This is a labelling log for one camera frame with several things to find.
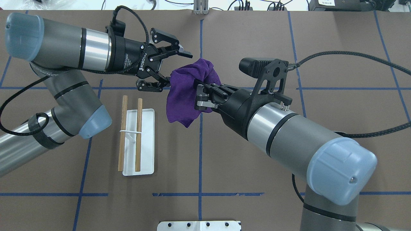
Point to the white mounting plate with bolts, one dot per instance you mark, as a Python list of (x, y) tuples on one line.
[(218, 225)]

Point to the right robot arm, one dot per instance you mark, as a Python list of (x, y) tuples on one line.
[(335, 168)]

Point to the right wooden rack bar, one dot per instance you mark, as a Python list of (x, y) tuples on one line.
[(138, 135)]

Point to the brown paper table cover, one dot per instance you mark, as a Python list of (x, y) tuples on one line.
[(207, 171)]

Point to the white towel rack base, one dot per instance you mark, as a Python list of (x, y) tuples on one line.
[(147, 143)]

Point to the wooden rack bar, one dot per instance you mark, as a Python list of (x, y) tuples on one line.
[(122, 134), (138, 135)]

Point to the purple towel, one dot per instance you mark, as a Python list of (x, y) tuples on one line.
[(182, 94)]

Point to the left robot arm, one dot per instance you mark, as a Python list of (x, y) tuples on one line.
[(58, 53)]

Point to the black device box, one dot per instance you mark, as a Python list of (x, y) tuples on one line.
[(350, 5)]

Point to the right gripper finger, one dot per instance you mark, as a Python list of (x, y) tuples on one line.
[(208, 90), (204, 102)]

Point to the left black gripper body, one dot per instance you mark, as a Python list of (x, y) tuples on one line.
[(128, 55)]

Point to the left wooden rack bar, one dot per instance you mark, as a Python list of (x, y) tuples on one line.
[(122, 134)]

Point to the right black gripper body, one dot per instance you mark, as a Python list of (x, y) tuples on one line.
[(238, 104)]

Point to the grey aluminium profile post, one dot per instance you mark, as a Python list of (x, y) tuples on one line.
[(200, 7)]

